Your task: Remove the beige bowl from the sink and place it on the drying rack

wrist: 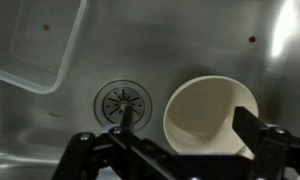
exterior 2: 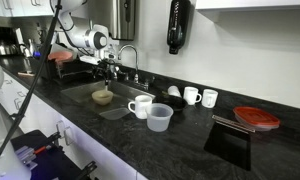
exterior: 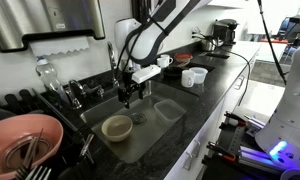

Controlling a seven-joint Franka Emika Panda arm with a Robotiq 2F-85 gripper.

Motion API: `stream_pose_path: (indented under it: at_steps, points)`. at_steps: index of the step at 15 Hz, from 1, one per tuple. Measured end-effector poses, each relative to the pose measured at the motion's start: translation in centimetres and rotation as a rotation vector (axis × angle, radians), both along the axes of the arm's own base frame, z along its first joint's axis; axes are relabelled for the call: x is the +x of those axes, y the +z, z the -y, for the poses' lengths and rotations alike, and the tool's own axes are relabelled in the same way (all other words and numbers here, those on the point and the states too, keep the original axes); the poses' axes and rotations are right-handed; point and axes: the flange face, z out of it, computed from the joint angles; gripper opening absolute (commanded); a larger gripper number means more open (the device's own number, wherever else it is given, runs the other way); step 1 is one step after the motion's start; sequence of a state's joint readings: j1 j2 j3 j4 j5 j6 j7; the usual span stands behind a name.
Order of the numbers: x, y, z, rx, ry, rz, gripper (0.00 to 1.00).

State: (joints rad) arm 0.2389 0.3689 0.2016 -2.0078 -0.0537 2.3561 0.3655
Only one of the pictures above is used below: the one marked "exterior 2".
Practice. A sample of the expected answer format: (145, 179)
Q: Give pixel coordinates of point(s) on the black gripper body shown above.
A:
(107, 66)

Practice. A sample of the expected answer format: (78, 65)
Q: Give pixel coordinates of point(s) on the beige bowl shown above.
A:
(102, 97)

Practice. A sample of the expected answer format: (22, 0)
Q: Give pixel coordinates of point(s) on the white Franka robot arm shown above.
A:
(91, 38)

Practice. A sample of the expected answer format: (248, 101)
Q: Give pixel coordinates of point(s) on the black dish drying rack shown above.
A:
(73, 69)

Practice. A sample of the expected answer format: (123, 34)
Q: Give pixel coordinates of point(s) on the stainless steel sink basin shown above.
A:
(80, 91)

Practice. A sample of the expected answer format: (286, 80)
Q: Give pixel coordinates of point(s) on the pink plastic bowl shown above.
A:
(60, 56)

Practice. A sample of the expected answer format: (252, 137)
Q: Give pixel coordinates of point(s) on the black bowl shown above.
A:
(173, 102)

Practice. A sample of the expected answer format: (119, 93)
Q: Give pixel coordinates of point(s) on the chrome curved soap spout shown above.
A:
(115, 71)

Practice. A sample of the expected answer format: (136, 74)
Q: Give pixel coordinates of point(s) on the chrome gooseneck faucet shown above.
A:
(135, 63)

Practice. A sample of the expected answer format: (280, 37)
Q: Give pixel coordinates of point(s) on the clear rectangular plastic container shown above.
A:
(115, 114)

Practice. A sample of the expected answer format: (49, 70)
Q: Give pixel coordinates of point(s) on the large white mug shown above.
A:
(141, 107)

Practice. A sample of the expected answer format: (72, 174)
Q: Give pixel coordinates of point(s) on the stainless paper towel dispenser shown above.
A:
(125, 18)

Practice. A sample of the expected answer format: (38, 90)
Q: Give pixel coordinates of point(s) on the translucent plastic cup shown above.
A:
(159, 118)

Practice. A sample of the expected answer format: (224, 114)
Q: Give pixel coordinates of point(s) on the white lower cabinet front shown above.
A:
(90, 146)

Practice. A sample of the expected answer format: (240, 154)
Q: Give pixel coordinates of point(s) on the small wooden board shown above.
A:
(26, 74)

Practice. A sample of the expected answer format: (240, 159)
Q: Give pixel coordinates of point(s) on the small white mug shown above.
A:
(191, 96)
(210, 98)

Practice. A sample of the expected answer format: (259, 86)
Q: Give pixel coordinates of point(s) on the black robot mounting cart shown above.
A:
(56, 163)

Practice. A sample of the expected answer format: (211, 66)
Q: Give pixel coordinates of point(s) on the silver aluminium extrusion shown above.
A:
(26, 156)

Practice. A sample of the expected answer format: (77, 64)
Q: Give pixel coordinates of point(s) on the black flat square panel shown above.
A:
(228, 148)

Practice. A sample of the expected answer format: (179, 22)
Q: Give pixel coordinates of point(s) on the red lidded plastic container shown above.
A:
(256, 116)

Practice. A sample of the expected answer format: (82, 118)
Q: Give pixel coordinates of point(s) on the black wall soap dispenser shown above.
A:
(178, 23)

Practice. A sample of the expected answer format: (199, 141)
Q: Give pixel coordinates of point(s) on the white wall cabinet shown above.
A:
(253, 6)

